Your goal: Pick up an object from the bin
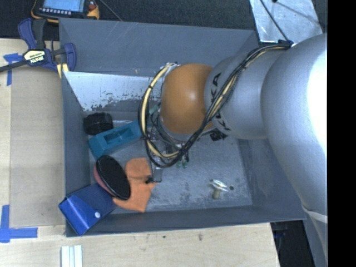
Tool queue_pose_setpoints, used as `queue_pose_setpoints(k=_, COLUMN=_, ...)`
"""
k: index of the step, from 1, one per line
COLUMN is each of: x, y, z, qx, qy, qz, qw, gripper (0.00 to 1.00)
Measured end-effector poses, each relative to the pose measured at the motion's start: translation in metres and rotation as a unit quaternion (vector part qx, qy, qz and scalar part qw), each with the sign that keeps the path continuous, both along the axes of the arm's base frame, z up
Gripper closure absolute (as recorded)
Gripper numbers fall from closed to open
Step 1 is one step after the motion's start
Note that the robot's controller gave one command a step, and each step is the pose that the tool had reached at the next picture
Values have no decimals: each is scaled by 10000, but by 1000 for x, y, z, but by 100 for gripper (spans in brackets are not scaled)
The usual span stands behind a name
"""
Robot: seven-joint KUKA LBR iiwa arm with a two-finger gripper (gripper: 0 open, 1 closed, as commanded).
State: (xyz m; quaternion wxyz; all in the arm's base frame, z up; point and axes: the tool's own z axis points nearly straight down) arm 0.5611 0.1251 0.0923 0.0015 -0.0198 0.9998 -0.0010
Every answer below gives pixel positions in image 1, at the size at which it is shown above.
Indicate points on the orange cloth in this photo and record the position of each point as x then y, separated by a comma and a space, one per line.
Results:
139, 193

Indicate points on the grey metal bin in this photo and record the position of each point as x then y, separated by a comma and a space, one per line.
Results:
200, 174

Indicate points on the teal hollow block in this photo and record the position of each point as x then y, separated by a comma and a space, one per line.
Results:
114, 140

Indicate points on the white and brass small fitting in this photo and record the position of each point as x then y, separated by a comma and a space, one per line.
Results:
218, 186

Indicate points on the black round cap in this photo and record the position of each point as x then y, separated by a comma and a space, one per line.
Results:
98, 123

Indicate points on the blue plastic box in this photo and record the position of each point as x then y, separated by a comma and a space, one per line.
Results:
83, 207

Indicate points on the pale wood flat board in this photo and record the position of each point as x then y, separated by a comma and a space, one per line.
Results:
36, 149

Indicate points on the black cylinder on white bracket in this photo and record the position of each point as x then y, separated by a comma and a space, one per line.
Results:
217, 136

